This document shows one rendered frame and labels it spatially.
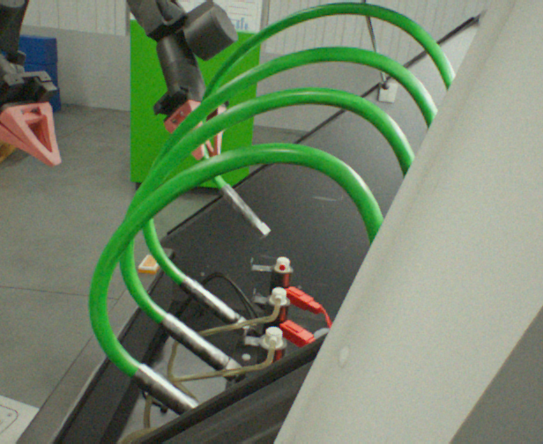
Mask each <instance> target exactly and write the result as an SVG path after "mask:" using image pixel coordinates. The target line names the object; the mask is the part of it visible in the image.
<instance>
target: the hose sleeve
mask: <svg viewBox="0 0 543 444"><path fill-rule="evenodd" d="M219 192H220V194H221V195H223V196H224V198H225V199H226V200H227V201H228V202H229V203H230V204H231V205H232V206H233V208H234V209H235V210H236V211H237V212H238V213H239V214H240V216H241V217H242V218H243V219H244V221H246V222H247V224H248V225H249V226H250V227H251V228H252V229H253V231H254V230H255V229H256V228H257V227H258V226H260V225H261V224H262V223H263V222H262V221H261V220H260V219H259V218H258V216H257V215H256V214H255V212H253V211H252V210H251V209H250V207H248V205H247V204H245V203H244V202H243V200H242V199H241V198H240V197H239V196H238V194H237V193H236V192H235V191H234V190H233V189H232V188H231V187H230V186H229V184H226V185H224V186H223V187H222V188H221V189H220V190H219Z"/></svg>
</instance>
